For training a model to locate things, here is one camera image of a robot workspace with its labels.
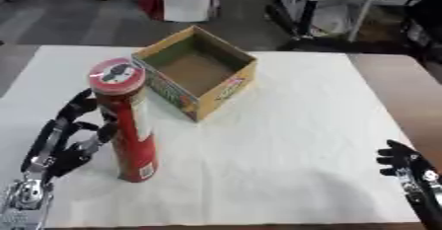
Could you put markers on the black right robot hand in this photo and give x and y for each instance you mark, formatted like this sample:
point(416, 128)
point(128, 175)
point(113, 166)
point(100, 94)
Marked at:
point(406, 161)

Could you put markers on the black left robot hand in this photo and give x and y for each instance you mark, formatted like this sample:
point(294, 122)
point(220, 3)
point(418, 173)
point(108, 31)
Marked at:
point(69, 155)

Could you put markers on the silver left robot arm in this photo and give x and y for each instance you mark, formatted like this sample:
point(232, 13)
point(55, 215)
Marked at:
point(23, 204)

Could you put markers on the open tan cardboard box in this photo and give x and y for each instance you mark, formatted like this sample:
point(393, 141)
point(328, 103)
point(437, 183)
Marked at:
point(198, 72)

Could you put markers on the red cylindrical chip can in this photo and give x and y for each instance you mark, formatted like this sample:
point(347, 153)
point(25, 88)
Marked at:
point(128, 122)

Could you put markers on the dark shelf unit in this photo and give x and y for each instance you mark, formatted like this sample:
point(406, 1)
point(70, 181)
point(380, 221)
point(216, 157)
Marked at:
point(423, 20)

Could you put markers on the white frame cart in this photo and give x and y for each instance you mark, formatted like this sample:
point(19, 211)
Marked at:
point(331, 8)

